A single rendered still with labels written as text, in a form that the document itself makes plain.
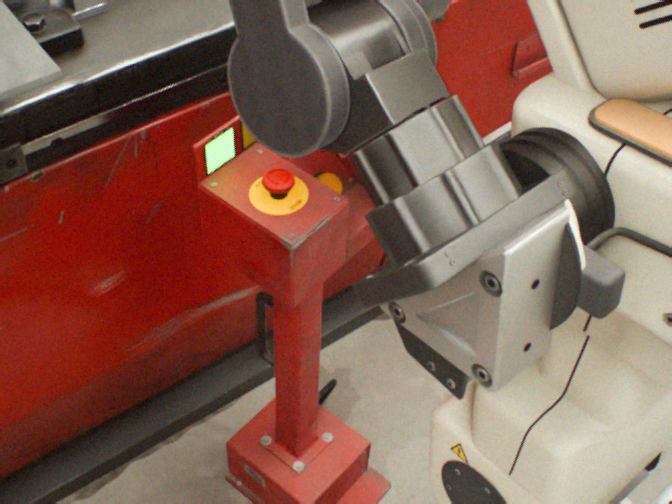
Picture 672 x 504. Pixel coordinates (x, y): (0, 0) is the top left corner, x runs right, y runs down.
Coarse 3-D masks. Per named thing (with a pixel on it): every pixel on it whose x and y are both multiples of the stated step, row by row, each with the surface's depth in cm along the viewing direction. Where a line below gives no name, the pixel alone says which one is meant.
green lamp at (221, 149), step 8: (232, 128) 110; (224, 136) 110; (232, 136) 111; (216, 144) 109; (224, 144) 111; (232, 144) 112; (208, 152) 109; (216, 152) 110; (224, 152) 112; (232, 152) 113; (208, 160) 110; (216, 160) 111; (224, 160) 112; (208, 168) 111; (216, 168) 112
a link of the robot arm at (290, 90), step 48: (240, 0) 48; (288, 0) 47; (384, 0) 52; (240, 48) 50; (288, 48) 48; (432, 48) 54; (240, 96) 52; (288, 96) 49; (336, 96) 48; (288, 144) 51
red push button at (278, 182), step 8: (280, 168) 110; (264, 176) 109; (272, 176) 108; (280, 176) 108; (288, 176) 108; (264, 184) 108; (272, 184) 107; (280, 184) 107; (288, 184) 108; (272, 192) 108; (280, 192) 108
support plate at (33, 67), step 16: (0, 0) 98; (0, 16) 96; (0, 32) 94; (16, 32) 94; (0, 48) 92; (16, 48) 92; (32, 48) 92; (0, 64) 90; (16, 64) 90; (32, 64) 90; (48, 64) 91; (0, 80) 89; (16, 80) 89; (32, 80) 89; (48, 80) 90; (0, 96) 88
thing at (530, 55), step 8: (520, 40) 162; (528, 40) 162; (536, 40) 164; (520, 48) 162; (528, 48) 164; (536, 48) 166; (544, 48) 167; (520, 56) 164; (528, 56) 166; (536, 56) 167; (544, 56) 169; (512, 64) 165; (520, 64) 166; (528, 64) 167; (536, 64) 166; (544, 64) 168; (512, 72) 166; (520, 72) 164; (528, 72) 166
